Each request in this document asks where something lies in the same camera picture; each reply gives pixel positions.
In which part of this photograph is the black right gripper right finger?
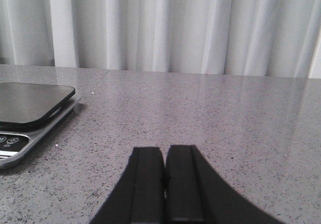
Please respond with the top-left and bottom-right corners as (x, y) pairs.
(166, 145), (280, 223)

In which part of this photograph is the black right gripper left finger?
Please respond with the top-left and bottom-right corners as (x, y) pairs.
(91, 147), (165, 223)

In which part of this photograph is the black silver kitchen scale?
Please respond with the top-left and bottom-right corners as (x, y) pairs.
(1, 82), (81, 169)

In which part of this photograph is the white pleated curtain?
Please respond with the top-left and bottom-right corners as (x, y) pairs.
(1, 0), (320, 78)

